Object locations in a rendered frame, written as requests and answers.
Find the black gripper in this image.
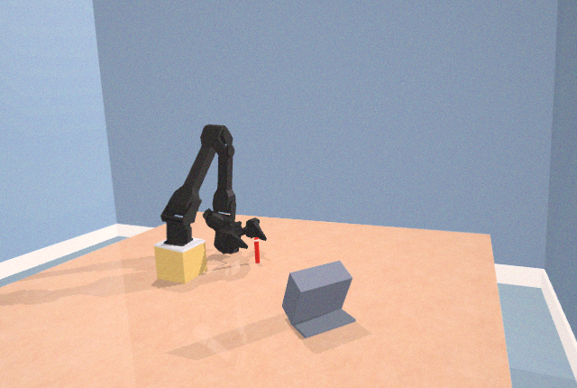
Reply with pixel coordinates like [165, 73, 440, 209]
[214, 217, 267, 251]

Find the red peg with white band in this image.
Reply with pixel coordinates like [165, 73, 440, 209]
[254, 237, 260, 263]

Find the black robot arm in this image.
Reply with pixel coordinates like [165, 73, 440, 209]
[160, 125, 236, 246]

